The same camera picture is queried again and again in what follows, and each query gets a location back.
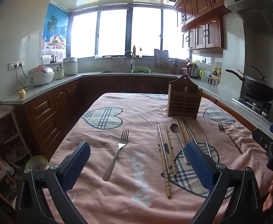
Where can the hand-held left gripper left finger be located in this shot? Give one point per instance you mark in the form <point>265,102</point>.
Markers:
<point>77,165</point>

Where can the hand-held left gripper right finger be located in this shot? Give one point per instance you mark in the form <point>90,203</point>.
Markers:
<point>200,165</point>

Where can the wooden chopstick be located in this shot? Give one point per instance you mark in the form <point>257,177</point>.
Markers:
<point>180,130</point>
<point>170,151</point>
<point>167,185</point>
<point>184,130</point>

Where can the steel spoon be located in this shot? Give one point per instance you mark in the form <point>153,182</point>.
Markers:
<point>173,127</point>

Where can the wooden utensil holder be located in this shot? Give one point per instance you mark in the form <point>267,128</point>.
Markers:
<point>184,102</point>

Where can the steel fork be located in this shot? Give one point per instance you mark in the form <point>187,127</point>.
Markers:
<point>117,149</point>
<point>229,136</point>

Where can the gas stove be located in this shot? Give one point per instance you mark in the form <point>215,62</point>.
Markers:
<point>257,105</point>

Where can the green bowl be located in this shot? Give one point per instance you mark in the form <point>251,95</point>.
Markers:
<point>36,163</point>

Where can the black wok with lid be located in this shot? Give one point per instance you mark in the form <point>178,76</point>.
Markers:
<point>260,88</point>

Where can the wooden base cabinets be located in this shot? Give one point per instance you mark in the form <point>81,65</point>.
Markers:
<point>57,105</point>

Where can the row of spice jars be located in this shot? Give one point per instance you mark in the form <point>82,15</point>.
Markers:
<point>214,81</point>

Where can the pink heart-print tablecloth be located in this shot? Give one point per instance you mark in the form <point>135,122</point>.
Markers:
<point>136,112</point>

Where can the grey kitchen countertop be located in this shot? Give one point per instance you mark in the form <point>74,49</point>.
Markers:
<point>45,89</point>

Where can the wooden corner shelf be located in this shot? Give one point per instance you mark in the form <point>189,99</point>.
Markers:
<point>3,126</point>

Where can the green cup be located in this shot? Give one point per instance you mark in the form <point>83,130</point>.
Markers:
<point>201,74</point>

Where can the yellow fruit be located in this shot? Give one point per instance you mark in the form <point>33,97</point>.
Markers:
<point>21,93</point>

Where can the small white pot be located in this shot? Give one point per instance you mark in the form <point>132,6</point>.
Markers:
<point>59,74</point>

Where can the steel electric kettle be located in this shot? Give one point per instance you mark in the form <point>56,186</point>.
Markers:
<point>193,71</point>

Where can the white and pink rice cooker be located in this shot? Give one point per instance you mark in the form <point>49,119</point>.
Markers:
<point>41,75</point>

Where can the large white rice cooker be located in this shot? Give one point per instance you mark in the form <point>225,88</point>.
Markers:
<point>70,66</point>

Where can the paper towel roll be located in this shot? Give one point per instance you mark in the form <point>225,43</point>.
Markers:
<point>46,59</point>

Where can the wooden knife rack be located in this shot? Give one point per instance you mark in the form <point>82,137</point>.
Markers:
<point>161,61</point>

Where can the green colander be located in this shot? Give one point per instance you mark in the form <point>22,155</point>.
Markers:
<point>140,70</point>

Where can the sink faucet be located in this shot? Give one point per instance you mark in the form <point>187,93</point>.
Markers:
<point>131,58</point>

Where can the range hood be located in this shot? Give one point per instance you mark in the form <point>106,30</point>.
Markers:
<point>255,11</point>

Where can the yellow bottle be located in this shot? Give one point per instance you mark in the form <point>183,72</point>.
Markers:
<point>134,51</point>

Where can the kitchen window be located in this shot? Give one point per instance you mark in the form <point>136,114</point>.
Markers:
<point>113,32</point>

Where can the small wall outlet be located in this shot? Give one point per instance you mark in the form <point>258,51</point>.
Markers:
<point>203,60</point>

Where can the wall power outlet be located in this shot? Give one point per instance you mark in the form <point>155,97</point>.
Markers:
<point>15,64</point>

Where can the tropical fruit wall poster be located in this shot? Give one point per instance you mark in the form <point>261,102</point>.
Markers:
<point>55,28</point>

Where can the wooden wall cabinets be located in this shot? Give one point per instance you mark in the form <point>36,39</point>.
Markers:
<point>204,0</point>

